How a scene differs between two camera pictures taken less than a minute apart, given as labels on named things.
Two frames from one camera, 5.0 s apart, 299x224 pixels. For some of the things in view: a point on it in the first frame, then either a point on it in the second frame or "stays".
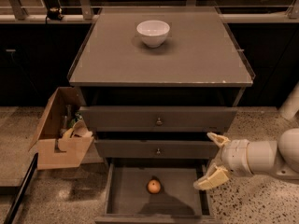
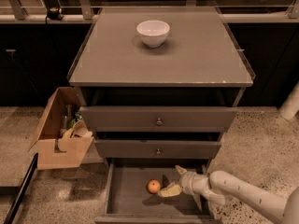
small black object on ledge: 53,13 stays
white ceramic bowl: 153,33 stays
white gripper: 235,156 to 186,183
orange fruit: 153,186 stays
